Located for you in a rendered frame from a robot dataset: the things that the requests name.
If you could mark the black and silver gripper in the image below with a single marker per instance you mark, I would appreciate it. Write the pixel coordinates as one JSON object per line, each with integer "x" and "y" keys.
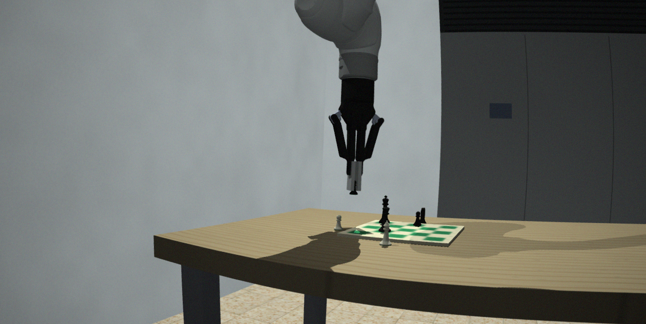
{"x": 356, "y": 109}

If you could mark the white bishop chess piece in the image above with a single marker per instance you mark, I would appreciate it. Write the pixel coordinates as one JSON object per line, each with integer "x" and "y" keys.
{"x": 385, "y": 241}

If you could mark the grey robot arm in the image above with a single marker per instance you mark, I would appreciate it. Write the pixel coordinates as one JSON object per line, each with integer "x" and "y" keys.
{"x": 355, "y": 28}

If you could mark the white pawn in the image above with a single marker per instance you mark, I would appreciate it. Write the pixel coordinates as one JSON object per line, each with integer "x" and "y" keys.
{"x": 338, "y": 225}

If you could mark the green and cream chessboard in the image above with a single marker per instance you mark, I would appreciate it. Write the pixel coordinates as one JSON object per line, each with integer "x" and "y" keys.
{"x": 402, "y": 232}

